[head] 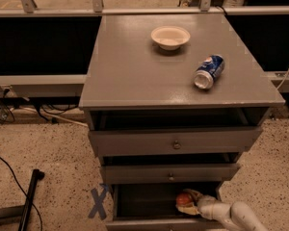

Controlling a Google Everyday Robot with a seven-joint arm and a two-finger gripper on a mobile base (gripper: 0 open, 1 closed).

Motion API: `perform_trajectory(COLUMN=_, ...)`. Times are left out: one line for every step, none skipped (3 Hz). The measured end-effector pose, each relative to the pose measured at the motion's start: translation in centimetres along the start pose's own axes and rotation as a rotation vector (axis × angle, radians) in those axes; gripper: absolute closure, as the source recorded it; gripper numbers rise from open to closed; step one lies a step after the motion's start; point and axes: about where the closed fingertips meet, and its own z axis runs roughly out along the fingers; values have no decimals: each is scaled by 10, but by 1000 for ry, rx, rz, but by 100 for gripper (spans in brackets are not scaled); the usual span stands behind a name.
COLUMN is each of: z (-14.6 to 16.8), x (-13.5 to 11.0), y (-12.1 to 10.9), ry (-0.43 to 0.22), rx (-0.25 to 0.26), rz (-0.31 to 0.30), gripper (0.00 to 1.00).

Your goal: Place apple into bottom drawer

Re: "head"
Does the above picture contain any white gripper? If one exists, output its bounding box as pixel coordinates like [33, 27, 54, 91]
[176, 189, 230, 220]

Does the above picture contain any red apple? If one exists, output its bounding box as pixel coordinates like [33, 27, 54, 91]
[176, 192, 194, 206]

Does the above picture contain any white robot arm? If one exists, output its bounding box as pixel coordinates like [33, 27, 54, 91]
[175, 189, 268, 231]

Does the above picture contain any grey bottom drawer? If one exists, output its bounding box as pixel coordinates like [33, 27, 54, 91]
[106, 182, 223, 231]

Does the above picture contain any grey drawer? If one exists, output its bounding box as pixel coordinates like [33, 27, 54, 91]
[89, 108, 261, 157]
[100, 153, 240, 184]
[106, 182, 223, 231]

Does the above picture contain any grey middle drawer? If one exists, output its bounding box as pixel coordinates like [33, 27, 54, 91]
[100, 153, 240, 184]

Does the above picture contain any grey top drawer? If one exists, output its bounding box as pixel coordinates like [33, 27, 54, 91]
[89, 108, 261, 157]

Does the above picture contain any grey drawer cabinet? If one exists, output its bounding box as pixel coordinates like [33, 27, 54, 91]
[78, 13, 286, 231]

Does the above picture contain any blue tape cross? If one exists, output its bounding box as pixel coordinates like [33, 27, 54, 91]
[88, 184, 109, 220]

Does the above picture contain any blue soda can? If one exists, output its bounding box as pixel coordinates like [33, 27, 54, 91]
[194, 55, 224, 90]

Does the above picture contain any white bowl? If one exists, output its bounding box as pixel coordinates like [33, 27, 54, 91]
[151, 26, 191, 51]

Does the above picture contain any black metal stand leg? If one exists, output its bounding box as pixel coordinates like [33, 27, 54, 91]
[0, 169, 44, 231]

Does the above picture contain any grey metal railing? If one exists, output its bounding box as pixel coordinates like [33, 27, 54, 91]
[0, 0, 289, 18]

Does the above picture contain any cable bundle under rail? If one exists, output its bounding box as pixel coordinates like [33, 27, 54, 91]
[0, 87, 89, 128]

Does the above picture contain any black floor cable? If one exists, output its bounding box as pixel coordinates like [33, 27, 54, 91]
[0, 148, 43, 231]

